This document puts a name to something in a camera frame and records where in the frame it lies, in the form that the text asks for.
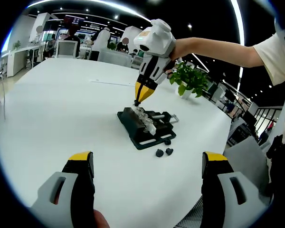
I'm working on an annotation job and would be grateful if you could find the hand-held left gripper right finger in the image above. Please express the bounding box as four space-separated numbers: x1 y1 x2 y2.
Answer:
199 151 269 228

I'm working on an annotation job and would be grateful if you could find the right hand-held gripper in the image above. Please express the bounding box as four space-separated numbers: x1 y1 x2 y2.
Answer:
133 19 177 105

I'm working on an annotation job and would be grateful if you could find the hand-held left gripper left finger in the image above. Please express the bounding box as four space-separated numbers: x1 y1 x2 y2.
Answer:
29 151 96 228

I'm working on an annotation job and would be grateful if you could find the black vise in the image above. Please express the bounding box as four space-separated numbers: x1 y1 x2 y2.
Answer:
116 106 180 151

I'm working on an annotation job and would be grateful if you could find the person's right forearm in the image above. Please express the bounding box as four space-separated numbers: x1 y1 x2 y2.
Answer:
171 37 262 69

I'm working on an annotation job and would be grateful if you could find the green potted plant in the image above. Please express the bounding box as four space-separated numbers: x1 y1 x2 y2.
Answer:
169 62 211 100

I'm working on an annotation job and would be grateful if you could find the grey chair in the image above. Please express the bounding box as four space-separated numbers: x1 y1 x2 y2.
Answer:
224 136 274 206

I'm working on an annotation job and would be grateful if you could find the white table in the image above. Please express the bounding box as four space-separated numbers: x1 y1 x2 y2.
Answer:
0 57 233 228

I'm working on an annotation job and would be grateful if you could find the white mesh office chair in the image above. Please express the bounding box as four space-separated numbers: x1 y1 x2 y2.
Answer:
55 39 78 59

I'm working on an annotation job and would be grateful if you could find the person's body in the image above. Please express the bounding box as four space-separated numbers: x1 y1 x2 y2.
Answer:
253 30 285 209

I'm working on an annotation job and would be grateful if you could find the white office desk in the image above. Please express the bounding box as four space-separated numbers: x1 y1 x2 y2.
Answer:
0 44 45 78

